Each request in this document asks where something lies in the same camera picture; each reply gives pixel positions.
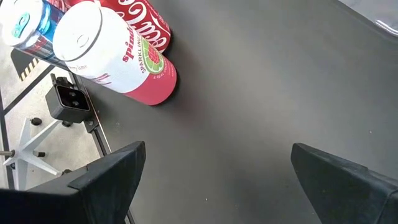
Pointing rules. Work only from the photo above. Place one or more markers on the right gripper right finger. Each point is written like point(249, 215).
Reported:
point(348, 193)

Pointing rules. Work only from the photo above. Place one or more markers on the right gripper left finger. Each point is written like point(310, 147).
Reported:
point(77, 199)

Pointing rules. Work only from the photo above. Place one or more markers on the pink white Spindrift can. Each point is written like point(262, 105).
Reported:
point(102, 53)

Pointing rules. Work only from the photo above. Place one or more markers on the silver blue Red Bull can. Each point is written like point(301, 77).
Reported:
point(21, 25)

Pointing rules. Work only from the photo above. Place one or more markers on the red Coca-Cola can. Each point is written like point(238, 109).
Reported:
point(60, 3)
point(146, 21)

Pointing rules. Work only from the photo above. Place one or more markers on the white star chair base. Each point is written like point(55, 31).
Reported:
point(25, 149)

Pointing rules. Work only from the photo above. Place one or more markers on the clear plastic bin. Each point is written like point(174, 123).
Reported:
point(382, 18)

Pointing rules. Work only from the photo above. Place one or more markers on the black table-level camera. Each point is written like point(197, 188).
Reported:
point(68, 105)

